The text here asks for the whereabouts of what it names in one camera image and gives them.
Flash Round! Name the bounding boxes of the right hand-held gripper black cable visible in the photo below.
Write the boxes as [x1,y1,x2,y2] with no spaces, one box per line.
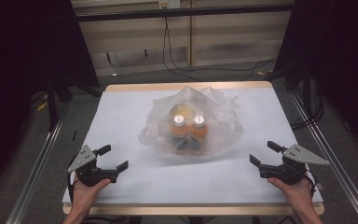
[304,170,319,198]

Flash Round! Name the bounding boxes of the orange juice bottle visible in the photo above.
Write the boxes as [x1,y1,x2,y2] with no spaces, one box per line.
[169,114,191,156]
[189,114,209,156]

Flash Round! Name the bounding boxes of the white table mat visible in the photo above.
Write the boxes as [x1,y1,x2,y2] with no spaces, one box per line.
[62,88,324,205]

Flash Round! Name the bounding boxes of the black floor cables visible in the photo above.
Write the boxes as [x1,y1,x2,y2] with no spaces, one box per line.
[289,79,324,131]

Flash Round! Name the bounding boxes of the person's left hand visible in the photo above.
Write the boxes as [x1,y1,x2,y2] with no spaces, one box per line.
[70,178,112,217]

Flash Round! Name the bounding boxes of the wooden table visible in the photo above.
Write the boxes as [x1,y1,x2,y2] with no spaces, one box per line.
[62,80,325,217]

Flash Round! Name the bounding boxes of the white wall power outlet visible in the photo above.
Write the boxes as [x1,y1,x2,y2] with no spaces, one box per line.
[158,0,182,10]

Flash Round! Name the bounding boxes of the black horizontal bar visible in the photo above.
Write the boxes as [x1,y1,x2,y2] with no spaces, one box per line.
[75,3,296,22]

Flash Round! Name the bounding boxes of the aluminium floor rail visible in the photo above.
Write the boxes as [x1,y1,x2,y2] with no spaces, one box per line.
[288,89,358,224]
[5,104,72,224]

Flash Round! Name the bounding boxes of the black metal stand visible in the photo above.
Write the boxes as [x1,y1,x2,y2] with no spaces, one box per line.
[44,76,61,133]

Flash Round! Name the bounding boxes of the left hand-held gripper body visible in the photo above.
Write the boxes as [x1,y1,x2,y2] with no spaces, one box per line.
[67,145,119,188]

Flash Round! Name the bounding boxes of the person's right hand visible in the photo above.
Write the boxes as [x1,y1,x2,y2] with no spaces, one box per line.
[267,176,317,217]

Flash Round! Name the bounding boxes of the hand-held gripper black cable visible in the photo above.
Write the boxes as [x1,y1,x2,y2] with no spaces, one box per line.
[304,170,319,198]
[66,172,76,204]

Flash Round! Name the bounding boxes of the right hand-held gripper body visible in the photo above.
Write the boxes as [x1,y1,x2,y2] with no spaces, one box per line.
[258,144,330,186]

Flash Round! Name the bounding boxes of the left hand-held gripper black cable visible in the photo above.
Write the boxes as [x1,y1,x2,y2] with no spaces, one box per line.
[66,172,76,204]

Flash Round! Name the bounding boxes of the translucent plastic bag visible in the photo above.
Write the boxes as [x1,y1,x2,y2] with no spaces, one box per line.
[137,86,245,157]

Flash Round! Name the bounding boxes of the black wall cable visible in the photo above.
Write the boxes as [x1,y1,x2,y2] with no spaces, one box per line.
[161,16,278,83]

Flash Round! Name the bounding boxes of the black curtain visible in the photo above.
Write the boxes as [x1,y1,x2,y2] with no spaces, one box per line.
[0,0,101,200]
[272,0,358,158]

